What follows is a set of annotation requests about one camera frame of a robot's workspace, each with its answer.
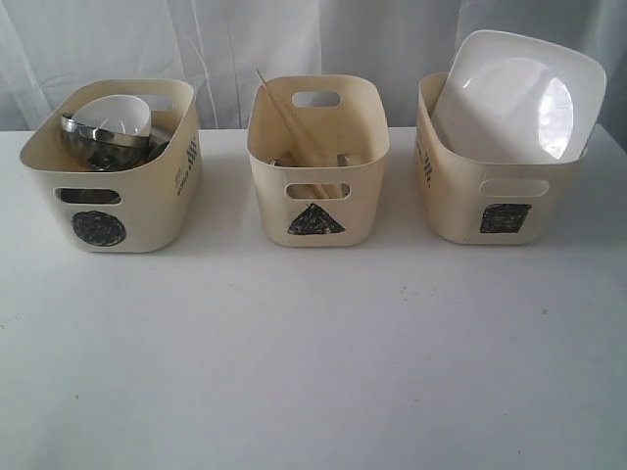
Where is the large white plate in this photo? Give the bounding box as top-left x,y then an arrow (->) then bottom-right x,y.
431,29 -> 607,165

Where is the wooden chopstick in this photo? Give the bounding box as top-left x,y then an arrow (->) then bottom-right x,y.
252,68 -> 330,200
287,122 -> 339,199

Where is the cream bin with square mark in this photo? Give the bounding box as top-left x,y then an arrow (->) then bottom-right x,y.
414,71 -> 586,245

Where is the stainless steel bowl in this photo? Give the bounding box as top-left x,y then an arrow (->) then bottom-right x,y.
60,113 -> 150,171

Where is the white curtain backdrop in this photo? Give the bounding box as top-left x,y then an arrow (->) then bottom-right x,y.
1,0 -> 626,141

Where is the cream bin with circle mark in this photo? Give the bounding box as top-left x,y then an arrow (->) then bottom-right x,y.
20,79 -> 202,253

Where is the cream bin with triangle mark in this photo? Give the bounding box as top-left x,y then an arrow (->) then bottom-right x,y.
247,75 -> 390,247

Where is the white plastic bowl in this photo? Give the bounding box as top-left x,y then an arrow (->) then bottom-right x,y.
72,94 -> 151,137

